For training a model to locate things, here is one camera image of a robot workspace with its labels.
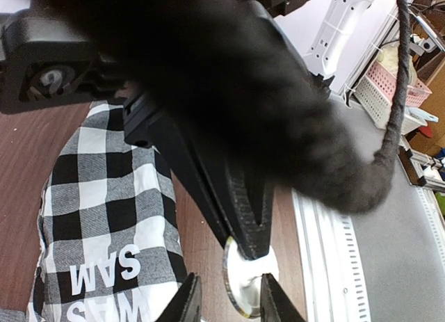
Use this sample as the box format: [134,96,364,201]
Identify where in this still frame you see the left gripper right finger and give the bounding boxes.
[260,273,305,322]

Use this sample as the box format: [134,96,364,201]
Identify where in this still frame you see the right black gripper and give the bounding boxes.
[0,8,164,149]

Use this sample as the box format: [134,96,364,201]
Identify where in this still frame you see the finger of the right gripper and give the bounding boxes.
[227,168,274,260]
[147,110,239,246]

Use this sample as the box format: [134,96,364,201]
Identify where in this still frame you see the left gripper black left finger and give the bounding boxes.
[156,273,202,322]

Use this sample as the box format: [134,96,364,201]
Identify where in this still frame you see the round gold brooch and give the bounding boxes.
[222,236,280,319]

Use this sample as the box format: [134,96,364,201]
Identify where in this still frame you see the black white checkered shirt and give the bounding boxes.
[25,102,186,321]

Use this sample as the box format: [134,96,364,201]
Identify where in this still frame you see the white plastic basket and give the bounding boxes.
[354,77,391,129]

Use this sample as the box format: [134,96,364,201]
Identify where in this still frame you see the pink plastic basket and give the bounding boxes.
[364,61,434,121]

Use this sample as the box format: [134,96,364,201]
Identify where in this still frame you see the aluminium front rail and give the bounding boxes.
[292,191,371,322]

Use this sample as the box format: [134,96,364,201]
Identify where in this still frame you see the right black cable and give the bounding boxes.
[69,0,411,215]

